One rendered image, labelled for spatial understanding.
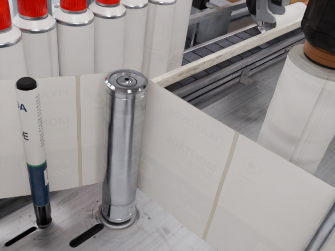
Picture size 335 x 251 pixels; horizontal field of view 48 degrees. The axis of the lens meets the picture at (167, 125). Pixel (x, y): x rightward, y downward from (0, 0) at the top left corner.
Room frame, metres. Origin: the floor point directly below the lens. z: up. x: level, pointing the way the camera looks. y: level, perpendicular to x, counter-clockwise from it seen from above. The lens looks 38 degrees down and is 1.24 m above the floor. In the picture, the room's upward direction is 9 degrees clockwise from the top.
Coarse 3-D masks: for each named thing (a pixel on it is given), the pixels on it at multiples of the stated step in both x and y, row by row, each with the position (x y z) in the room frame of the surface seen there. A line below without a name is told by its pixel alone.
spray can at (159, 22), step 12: (156, 0) 0.55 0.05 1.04; (168, 0) 0.55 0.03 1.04; (156, 12) 0.55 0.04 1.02; (168, 12) 0.55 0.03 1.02; (156, 24) 0.55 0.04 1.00; (168, 24) 0.55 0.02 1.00; (156, 36) 0.55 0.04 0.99; (168, 36) 0.56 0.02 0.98; (144, 48) 0.55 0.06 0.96; (156, 48) 0.55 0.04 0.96; (168, 48) 0.56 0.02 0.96; (144, 60) 0.55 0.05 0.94; (156, 60) 0.55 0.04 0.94; (144, 72) 0.55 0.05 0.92; (156, 72) 0.55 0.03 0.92
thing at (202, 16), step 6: (240, 0) 0.84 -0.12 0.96; (222, 6) 0.79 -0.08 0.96; (228, 6) 0.79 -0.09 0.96; (234, 6) 0.81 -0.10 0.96; (240, 6) 0.83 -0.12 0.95; (246, 6) 0.85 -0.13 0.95; (204, 12) 0.74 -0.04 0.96; (210, 12) 0.74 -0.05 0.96; (216, 12) 0.76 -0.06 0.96; (222, 12) 0.78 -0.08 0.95; (228, 12) 0.79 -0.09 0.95; (192, 18) 0.70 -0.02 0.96; (198, 18) 0.71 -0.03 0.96; (204, 18) 0.73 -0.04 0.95
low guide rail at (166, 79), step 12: (288, 24) 0.87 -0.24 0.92; (300, 24) 0.92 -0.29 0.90; (264, 36) 0.78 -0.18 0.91; (276, 36) 0.83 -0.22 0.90; (228, 48) 0.69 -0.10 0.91; (240, 48) 0.71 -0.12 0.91; (204, 60) 0.63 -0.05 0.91; (216, 60) 0.65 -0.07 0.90; (168, 72) 0.56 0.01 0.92; (180, 72) 0.57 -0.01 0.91; (192, 72) 0.60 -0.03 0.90; (168, 84) 0.55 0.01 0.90
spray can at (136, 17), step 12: (132, 0) 0.52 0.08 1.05; (144, 0) 0.53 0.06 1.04; (132, 12) 0.51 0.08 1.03; (144, 12) 0.53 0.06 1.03; (132, 24) 0.51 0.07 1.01; (144, 24) 0.53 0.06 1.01; (132, 36) 0.51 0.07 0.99; (144, 36) 0.53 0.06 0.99; (132, 48) 0.51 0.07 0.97; (132, 60) 0.52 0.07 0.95
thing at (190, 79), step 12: (228, 36) 0.83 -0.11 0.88; (240, 36) 0.84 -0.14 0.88; (252, 36) 0.85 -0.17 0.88; (288, 36) 0.89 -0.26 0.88; (204, 48) 0.75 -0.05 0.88; (216, 48) 0.76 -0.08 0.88; (252, 48) 0.79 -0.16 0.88; (264, 48) 0.80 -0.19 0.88; (192, 60) 0.68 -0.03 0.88; (228, 60) 0.71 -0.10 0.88; (204, 72) 0.64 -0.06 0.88; (180, 84) 0.59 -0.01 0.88
